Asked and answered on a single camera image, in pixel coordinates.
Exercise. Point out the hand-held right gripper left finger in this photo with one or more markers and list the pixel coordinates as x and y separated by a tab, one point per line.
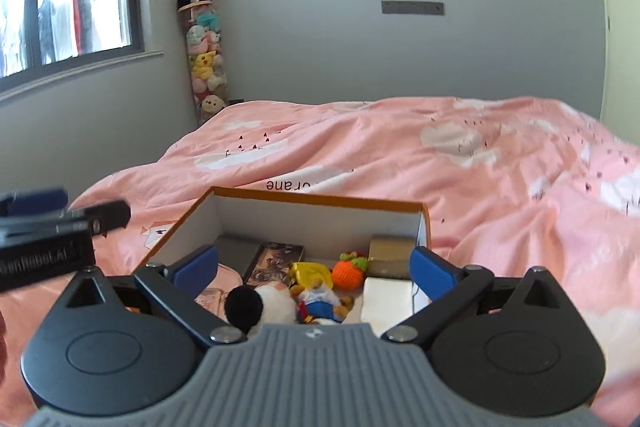
195	269

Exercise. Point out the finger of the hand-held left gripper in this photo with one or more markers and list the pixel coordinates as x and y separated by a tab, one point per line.
100	216
40	202

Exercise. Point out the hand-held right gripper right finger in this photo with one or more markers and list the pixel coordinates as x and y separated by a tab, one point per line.
435	272

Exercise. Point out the pink card wallet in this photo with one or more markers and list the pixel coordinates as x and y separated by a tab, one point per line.
222	287

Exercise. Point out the small brown cardboard box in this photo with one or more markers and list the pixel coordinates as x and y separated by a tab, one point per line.
392	252

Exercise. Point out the white rectangular box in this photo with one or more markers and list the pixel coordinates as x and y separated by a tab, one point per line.
387	302

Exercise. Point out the illustrated card box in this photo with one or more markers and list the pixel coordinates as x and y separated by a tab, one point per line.
272	262

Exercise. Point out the orange crochet toy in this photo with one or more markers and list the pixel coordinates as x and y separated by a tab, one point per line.
347	274

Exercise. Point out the white plush toy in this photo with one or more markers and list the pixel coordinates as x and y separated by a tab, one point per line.
280	307

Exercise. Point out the brown sailor bear plush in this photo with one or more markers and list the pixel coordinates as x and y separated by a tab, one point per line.
320	302

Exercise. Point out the orange cardboard box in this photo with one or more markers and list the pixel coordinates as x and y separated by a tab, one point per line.
310	217

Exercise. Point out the pink printed blanket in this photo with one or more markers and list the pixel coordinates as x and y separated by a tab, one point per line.
450	187

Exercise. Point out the clear tube of plush toys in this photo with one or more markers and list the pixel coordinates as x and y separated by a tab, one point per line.
205	62

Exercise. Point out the white door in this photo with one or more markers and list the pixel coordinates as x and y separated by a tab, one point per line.
620	32

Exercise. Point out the grey wall socket panel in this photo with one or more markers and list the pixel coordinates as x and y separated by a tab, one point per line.
412	7

